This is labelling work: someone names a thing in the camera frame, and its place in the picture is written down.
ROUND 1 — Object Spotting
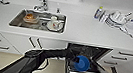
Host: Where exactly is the white mug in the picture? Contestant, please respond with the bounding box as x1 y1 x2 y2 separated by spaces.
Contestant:
45 15 66 34

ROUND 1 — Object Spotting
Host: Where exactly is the small grey dish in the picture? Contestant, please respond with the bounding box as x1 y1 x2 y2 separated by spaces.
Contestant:
0 0 12 6

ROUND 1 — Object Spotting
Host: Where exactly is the small chrome sink pump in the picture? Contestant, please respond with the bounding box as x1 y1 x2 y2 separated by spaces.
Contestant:
54 7 61 14

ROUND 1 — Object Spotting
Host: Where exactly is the white base cabinet door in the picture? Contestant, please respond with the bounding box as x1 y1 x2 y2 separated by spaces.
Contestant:
0 31 47 59
31 36 71 62

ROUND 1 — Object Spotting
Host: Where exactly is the stainless steel sink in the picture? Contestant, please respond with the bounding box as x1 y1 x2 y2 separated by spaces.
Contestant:
7 6 69 35

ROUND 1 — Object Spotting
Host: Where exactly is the brown bowl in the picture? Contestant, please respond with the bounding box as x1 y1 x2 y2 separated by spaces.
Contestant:
22 10 40 24

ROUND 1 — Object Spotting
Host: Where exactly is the stack of white plates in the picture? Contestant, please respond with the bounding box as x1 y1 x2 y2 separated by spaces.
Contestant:
104 8 131 32

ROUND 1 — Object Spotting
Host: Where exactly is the blue bowl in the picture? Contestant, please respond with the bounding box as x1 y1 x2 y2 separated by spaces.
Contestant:
74 54 93 73

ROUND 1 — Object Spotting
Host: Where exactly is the dish soap bottle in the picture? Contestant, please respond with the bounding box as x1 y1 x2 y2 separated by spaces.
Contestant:
92 5 104 22

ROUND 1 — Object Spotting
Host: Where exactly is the chrome faucet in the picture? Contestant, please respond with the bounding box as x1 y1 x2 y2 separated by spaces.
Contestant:
33 0 51 14

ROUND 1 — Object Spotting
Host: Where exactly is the small white bottle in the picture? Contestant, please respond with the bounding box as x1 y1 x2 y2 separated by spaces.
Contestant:
99 12 108 25

